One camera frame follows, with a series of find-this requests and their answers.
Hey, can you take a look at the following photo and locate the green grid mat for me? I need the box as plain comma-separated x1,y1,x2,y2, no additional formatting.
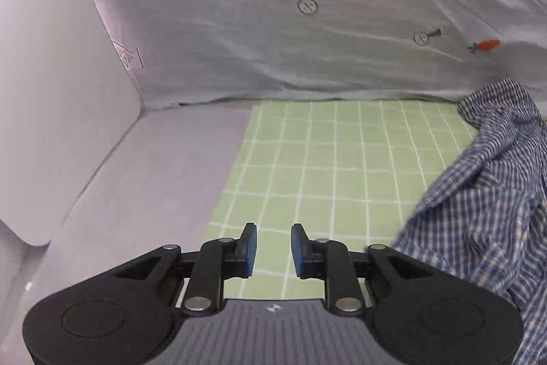
205,100,479,301

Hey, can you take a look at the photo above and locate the grey carrot print sheet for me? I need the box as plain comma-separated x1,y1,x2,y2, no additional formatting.
66,0,547,111

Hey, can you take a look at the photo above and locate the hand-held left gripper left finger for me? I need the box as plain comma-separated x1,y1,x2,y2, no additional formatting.
111,223,258,318

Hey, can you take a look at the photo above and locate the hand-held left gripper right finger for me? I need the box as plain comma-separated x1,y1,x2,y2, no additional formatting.
291,223,437,318

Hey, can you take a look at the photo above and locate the blue plaid shirt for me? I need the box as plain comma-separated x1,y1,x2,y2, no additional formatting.
391,78,547,365

